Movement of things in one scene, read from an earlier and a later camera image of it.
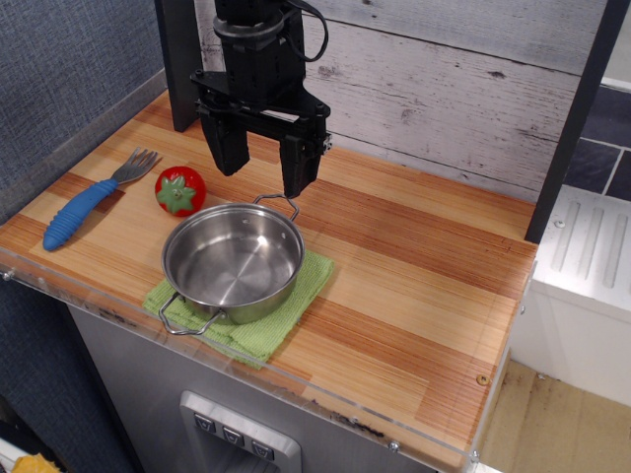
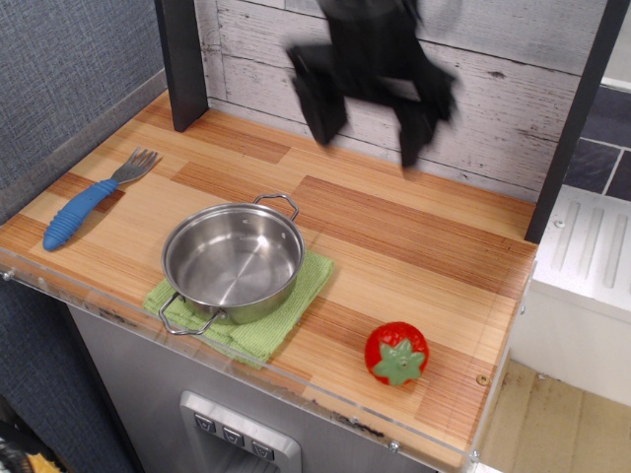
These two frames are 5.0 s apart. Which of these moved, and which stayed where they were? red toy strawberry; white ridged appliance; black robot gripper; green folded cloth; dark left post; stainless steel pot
Moved: red toy strawberry; black robot gripper
Stayed: green folded cloth; white ridged appliance; dark left post; stainless steel pot
